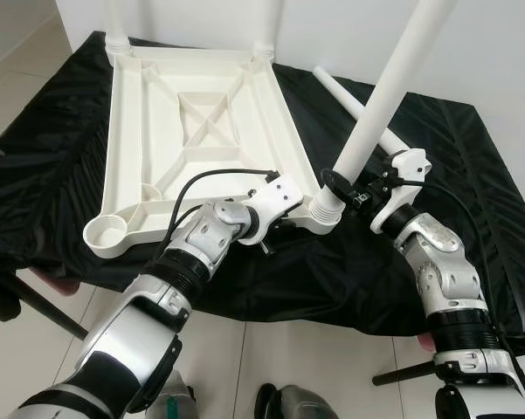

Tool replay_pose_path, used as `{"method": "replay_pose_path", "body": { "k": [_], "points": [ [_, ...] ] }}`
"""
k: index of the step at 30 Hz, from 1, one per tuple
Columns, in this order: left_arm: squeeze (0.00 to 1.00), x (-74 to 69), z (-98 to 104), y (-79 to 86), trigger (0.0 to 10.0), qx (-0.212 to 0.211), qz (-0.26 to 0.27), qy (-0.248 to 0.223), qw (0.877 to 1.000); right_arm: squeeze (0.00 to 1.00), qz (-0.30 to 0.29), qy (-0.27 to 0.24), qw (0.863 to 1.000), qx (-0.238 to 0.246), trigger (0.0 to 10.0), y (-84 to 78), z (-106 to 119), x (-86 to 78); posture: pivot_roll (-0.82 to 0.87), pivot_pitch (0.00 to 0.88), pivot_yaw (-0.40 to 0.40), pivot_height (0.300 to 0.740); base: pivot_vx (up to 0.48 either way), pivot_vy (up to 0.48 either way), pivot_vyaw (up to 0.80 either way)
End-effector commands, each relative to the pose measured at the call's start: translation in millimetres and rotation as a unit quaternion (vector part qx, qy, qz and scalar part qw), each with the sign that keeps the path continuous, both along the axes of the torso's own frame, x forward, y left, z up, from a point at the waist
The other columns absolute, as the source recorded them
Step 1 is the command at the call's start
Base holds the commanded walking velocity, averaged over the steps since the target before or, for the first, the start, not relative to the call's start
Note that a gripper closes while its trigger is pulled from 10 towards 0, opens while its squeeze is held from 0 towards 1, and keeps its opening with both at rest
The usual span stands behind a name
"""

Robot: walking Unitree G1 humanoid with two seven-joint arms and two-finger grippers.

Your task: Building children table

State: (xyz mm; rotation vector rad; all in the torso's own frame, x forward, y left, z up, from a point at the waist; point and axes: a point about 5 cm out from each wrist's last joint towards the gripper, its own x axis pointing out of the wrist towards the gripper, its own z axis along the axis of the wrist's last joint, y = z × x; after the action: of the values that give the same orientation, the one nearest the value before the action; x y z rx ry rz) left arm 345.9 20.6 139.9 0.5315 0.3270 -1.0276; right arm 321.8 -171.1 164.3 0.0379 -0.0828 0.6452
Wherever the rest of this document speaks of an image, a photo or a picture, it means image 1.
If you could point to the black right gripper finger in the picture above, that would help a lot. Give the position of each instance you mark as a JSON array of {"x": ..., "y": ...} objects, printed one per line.
[{"x": 336, "y": 183}]

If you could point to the white plastic children table top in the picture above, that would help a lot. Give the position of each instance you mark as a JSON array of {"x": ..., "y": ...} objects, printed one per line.
[{"x": 140, "y": 131}]

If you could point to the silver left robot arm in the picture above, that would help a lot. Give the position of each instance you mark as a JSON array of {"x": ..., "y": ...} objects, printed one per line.
[{"x": 192, "y": 244}]

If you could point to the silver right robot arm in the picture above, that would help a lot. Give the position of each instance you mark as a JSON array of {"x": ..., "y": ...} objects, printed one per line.
[{"x": 441, "y": 262}]

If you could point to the grey robot right leg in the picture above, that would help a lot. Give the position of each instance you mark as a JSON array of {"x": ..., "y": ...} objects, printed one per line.
[{"x": 299, "y": 404}]

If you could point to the grey robot leg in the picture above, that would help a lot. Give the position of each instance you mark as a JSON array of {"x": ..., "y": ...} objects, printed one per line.
[
  {"x": 173, "y": 397},
  {"x": 299, "y": 404}
]

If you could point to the grey robot left leg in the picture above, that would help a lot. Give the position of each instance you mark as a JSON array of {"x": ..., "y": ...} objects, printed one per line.
[{"x": 173, "y": 397}]

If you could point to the pink stool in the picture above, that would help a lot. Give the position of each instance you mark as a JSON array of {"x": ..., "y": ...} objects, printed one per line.
[{"x": 54, "y": 281}]

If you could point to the black table cloth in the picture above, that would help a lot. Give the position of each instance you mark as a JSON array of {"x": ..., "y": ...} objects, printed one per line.
[{"x": 35, "y": 175}]

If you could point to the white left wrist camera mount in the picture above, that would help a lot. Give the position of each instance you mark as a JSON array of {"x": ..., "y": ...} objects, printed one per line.
[{"x": 275, "y": 196}]

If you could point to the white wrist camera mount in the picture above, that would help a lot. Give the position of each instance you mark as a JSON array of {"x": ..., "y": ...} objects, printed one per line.
[
  {"x": 275, "y": 196},
  {"x": 408, "y": 166}
]

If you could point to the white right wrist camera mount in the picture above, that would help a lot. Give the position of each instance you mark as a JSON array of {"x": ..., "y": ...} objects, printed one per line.
[{"x": 408, "y": 166}]

